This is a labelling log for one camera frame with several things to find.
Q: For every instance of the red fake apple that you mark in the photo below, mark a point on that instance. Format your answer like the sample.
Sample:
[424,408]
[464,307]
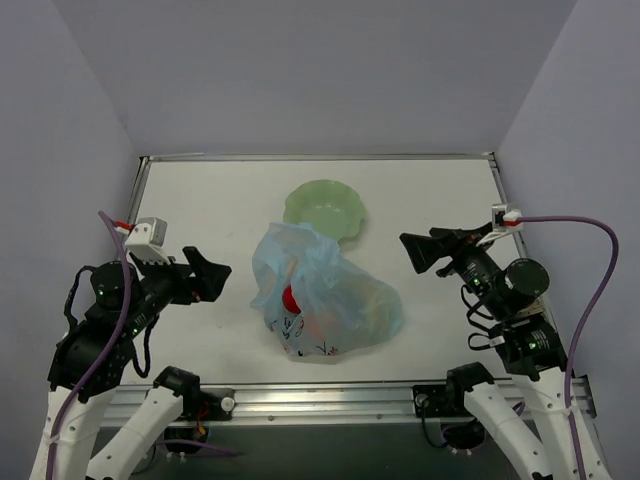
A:
[289,303]

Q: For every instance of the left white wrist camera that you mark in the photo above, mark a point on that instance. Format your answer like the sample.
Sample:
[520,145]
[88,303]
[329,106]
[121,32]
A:
[146,239]

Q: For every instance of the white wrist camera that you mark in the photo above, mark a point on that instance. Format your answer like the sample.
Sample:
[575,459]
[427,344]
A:
[146,239]
[506,220]

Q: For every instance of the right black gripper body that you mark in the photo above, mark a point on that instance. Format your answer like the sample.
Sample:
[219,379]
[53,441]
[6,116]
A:
[451,252]

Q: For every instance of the green glass bowl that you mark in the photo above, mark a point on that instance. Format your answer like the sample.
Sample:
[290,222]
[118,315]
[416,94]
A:
[330,207]

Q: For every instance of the aluminium table frame rail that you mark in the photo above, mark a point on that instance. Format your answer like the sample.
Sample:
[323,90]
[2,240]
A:
[223,205]

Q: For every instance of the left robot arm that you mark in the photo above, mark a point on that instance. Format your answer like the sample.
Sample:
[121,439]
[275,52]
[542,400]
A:
[90,360]

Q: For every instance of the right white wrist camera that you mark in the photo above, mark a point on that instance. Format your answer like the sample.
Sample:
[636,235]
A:
[506,220]

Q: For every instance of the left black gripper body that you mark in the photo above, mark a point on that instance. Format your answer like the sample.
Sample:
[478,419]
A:
[181,276]

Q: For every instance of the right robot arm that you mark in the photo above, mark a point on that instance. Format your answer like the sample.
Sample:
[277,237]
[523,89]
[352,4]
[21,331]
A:
[560,445]

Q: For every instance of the light blue plastic bag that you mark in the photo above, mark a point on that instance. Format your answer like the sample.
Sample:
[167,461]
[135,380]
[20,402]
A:
[343,308]

